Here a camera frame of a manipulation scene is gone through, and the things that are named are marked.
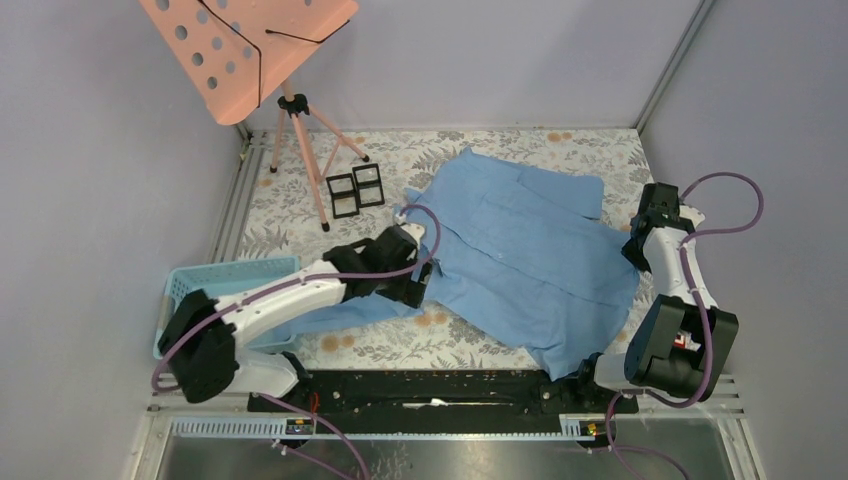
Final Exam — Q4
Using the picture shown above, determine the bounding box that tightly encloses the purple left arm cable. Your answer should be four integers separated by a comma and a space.
150, 203, 443, 480

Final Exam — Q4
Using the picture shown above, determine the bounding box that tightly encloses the light blue button shirt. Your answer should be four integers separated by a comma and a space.
259, 150, 648, 378

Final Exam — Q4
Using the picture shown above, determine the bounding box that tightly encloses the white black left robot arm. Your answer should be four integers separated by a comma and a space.
152, 222, 432, 411

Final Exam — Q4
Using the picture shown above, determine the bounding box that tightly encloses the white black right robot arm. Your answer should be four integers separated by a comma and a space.
573, 183, 739, 412

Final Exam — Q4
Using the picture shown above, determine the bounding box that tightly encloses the floral patterned table mat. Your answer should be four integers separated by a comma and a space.
239, 129, 653, 370

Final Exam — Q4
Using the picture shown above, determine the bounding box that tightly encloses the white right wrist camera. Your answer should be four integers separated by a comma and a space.
679, 204, 706, 232

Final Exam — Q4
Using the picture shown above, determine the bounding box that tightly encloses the black four-compartment brooch tray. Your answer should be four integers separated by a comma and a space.
326, 164, 386, 219

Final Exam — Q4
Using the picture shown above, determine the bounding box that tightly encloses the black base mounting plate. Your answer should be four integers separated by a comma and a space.
282, 370, 614, 439

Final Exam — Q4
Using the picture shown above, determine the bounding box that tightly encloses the light blue plastic basket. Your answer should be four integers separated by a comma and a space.
152, 256, 302, 362

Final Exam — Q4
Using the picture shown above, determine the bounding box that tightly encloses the pink perforated music stand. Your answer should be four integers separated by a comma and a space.
139, 0, 370, 231

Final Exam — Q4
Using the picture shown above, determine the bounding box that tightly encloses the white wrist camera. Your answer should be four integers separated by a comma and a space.
679, 204, 706, 232
394, 213, 426, 248

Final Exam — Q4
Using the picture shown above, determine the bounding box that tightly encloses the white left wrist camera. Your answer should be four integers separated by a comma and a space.
394, 213, 426, 248

